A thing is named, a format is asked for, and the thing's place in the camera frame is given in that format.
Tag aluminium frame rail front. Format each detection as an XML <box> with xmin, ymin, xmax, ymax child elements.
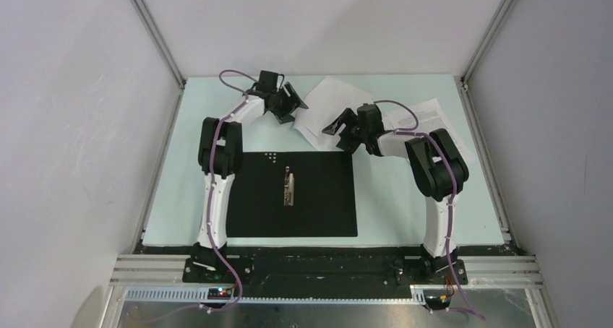
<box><xmin>108</xmin><ymin>254</ymin><xmax>546</xmax><ymax>308</ymax></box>

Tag metal folder clip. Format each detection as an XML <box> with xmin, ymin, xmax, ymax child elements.
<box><xmin>283</xmin><ymin>165</ymin><xmax>295</xmax><ymax>206</ymax></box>

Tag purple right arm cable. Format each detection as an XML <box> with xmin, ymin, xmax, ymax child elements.
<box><xmin>373</xmin><ymin>100</ymin><xmax>487</xmax><ymax>322</ymax></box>

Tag left controller board with leds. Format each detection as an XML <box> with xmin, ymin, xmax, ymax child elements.
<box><xmin>207</xmin><ymin>287</ymin><xmax>233</xmax><ymax>301</ymax></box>

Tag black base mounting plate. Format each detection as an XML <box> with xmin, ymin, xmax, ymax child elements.
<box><xmin>181</xmin><ymin>244</ymin><xmax>469</xmax><ymax>301</ymax></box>

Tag white paper sheets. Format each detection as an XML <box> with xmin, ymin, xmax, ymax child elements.
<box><xmin>293</xmin><ymin>76</ymin><xmax>374</xmax><ymax>151</ymax></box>

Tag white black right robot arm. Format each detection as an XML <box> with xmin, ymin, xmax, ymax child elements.
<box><xmin>322</xmin><ymin>103</ymin><xmax>469</xmax><ymax>283</ymax></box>

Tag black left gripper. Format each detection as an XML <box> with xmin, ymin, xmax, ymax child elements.
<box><xmin>270</xmin><ymin>83</ymin><xmax>308</xmax><ymax>125</ymax></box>

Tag aluminium corner post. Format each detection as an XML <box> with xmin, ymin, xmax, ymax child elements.
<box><xmin>460</xmin><ymin>0</ymin><xmax>518</xmax><ymax>85</ymax></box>
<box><xmin>119</xmin><ymin>0</ymin><xmax>187</xmax><ymax>90</ymax></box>

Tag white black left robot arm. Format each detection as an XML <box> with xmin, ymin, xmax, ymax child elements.
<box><xmin>190</xmin><ymin>69</ymin><xmax>308</xmax><ymax>282</ymax></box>

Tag beige and black file folder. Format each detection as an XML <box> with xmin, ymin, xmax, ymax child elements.
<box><xmin>226</xmin><ymin>152</ymin><xmax>358</xmax><ymax>238</ymax></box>

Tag controller board with leds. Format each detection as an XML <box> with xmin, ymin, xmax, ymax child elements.
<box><xmin>207</xmin><ymin>287</ymin><xmax>233</xmax><ymax>301</ymax></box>
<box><xmin>424</xmin><ymin>295</ymin><xmax>452</xmax><ymax>312</ymax></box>

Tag printed text paper sheets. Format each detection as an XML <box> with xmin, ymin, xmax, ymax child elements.
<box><xmin>383</xmin><ymin>98</ymin><xmax>476</xmax><ymax>164</ymax></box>

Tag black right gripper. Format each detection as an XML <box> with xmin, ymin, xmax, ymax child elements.
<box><xmin>323</xmin><ymin>108</ymin><xmax>369</xmax><ymax>154</ymax></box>

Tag right controller board with leds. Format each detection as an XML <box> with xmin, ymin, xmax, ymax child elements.
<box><xmin>424</xmin><ymin>295</ymin><xmax>452</xmax><ymax>312</ymax></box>

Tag left aluminium corner post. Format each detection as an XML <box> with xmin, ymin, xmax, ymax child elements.
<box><xmin>119</xmin><ymin>0</ymin><xmax>187</xmax><ymax>90</ymax></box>

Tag right aluminium corner post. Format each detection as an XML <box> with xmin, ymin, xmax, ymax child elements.
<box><xmin>460</xmin><ymin>0</ymin><xmax>518</xmax><ymax>85</ymax></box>

